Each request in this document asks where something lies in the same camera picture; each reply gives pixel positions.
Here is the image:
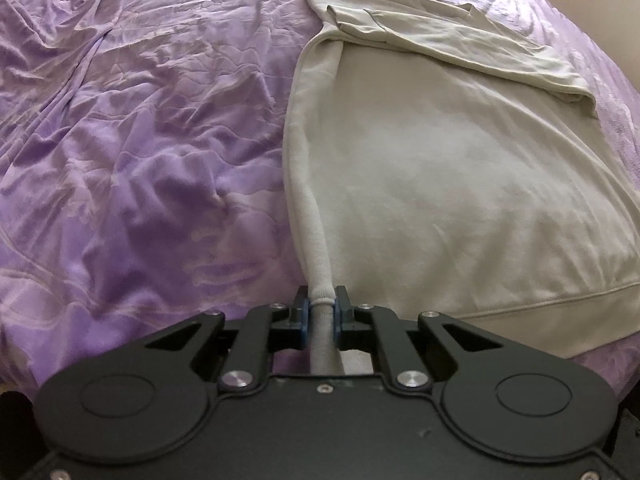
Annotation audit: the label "cream Nevada sweatshirt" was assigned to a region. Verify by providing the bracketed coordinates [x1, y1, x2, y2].
[283, 0, 639, 368]

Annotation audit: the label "purple bed sheet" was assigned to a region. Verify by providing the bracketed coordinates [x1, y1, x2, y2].
[1, 0, 639, 394]

